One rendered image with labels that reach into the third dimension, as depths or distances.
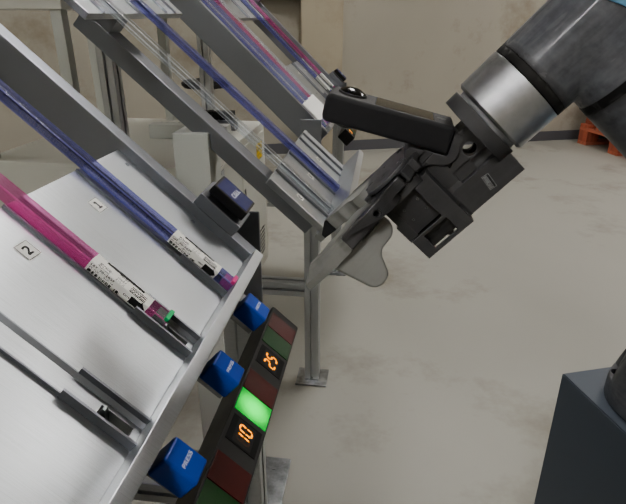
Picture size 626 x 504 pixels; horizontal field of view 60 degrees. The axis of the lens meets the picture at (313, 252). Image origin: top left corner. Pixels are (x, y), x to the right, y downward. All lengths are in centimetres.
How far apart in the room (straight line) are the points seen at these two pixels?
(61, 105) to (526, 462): 126
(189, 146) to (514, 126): 57
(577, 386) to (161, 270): 54
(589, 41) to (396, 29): 397
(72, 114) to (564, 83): 50
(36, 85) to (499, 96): 48
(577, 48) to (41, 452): 46
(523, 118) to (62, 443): 40
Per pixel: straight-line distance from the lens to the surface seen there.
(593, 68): 49
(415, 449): 146
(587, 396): 79
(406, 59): 447
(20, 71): 70
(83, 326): 45
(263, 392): 54
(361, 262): 48
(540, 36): 48
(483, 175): 50
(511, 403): 167
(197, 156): 91
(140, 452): 38
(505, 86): 47
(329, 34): 417
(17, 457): 37
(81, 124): 68
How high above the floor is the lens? 99
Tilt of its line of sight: 23 degrees down
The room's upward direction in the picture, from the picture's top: straight up
